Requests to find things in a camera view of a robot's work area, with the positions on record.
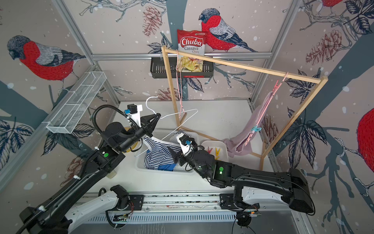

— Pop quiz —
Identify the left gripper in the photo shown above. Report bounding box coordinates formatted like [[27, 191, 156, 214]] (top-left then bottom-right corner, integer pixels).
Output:
[[118, 112, 160, 153]]

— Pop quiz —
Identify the blue tank top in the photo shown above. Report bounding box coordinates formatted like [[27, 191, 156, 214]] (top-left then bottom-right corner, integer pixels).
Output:
[[158, 164, 176, 172]]

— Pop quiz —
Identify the striped tank top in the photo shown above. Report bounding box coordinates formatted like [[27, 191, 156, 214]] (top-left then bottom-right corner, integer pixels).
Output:
[[144, 130, 185, 172]]

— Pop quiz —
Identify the pink tank top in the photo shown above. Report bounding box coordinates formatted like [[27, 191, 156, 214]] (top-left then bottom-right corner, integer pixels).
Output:
[[223, 104, 262, 158]]

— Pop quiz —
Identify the teal clothespin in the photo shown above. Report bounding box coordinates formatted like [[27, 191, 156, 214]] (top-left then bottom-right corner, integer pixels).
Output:
[[251, 126, 262, 132]]

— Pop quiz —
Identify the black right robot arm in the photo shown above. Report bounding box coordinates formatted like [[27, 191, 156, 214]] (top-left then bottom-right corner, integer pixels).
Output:
[[168, 147, 315, 215]]

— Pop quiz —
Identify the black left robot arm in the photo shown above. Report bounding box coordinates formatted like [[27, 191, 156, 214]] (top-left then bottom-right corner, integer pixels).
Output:
[[17, 104, 161, 234]]

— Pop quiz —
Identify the white perforated plastic basket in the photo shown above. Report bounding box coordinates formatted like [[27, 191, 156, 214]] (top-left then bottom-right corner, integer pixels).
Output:
[[135, 129, 200, 175]]

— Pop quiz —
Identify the yellow bowl with buns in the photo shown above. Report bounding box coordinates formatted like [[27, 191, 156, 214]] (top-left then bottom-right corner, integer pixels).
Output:
[[122, 128, 143, 153]]

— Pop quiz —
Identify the white plastic tray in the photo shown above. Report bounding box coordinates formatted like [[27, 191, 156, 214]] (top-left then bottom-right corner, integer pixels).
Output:
[[202, 140, 229, 162]]

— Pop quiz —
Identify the clear bottle black cap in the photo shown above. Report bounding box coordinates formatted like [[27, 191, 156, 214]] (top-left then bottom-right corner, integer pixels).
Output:
[[106, 170, 117, 179]]

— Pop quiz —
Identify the cassava chips bag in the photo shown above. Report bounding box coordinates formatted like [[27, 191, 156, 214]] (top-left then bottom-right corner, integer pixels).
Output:
[[177, 29, 207, 72]]

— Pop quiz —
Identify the wooden clothes rack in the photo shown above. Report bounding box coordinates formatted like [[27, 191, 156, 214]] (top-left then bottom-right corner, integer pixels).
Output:
[[161, 46, 328, 170]]

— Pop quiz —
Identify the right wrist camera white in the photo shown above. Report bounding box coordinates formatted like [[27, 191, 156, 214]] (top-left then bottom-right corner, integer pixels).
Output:
[[176, 133, 195, 157]]

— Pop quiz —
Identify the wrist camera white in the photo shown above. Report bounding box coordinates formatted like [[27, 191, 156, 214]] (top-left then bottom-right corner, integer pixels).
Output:
[[124, 104, 143, 127], [176, 133, 195, 157]]

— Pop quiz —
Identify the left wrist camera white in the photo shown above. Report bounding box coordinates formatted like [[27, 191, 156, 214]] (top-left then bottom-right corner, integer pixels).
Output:
[[124, 104, 143, 127]]

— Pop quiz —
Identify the black wall basket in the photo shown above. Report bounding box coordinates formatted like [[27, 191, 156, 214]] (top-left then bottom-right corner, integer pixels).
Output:
[[150, 57, 214, 79]]

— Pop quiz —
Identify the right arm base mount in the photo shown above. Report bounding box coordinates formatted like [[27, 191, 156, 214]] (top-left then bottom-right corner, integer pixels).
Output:
[[219, 193, 260, 212]]

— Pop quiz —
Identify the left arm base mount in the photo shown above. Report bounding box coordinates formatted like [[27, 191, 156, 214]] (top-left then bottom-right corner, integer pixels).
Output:
[[110, 195, 145, 213]]

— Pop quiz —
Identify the white wire mesh shelf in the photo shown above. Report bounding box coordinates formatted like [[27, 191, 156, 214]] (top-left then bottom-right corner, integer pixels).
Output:
[[46, 71, 107, 134]]

